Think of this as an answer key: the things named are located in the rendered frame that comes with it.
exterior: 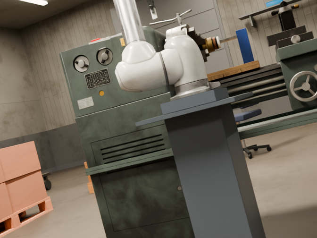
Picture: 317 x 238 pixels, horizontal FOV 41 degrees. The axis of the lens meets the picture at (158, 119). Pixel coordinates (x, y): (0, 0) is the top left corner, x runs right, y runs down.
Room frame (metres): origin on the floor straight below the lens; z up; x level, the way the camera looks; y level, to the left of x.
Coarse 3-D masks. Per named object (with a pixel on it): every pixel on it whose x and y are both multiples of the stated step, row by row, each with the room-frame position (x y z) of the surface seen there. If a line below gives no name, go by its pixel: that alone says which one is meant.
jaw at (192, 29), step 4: (184, 28) 2.44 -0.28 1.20; (188, 28) 2.45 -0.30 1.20; (192, 28) 2.44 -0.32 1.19; (188, 32) 2.43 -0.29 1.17; (192, 32) 2.43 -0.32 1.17; (192, 36) 2.45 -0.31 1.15; (196, 36) 2.44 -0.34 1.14; (200, 36) 2.48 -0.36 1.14; (204, 36) 2.48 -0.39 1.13; (196, 40) 2.46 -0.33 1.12; (200, 40) 2.46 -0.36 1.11; (204, 40) 2.46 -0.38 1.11
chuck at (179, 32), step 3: (186, 24) 2.48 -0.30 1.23; (177, 27) 2.47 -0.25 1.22; (180, 27) 2.45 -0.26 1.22; (189, 27) 2.55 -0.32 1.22; (174, 30) 2.45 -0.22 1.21; (177, 30) 2.44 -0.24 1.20; (180, 30) 2.43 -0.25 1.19; (186, 30) 2.41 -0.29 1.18; (174, 33) 2.43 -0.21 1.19; (177, 33) 2.42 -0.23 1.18; (180, 33) 2.41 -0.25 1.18; (183, 33) 2.40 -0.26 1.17; (186, 33) 2.40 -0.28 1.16; (174, 36) 2.42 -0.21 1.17
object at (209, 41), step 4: (208, 40) 2.46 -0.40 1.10; (212, 40) 2.46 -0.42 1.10; (216, 40) 2.45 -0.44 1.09; (204, 44) 2.48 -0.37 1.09; (208, 44) 2.46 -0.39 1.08; (212, 44) 2.45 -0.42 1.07; (216, 44) 2.45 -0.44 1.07; (204, 48) 2.48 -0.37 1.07; (208, 48) 2.46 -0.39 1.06; (212, 48) 2.46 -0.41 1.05; (216, 48) 2.47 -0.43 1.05
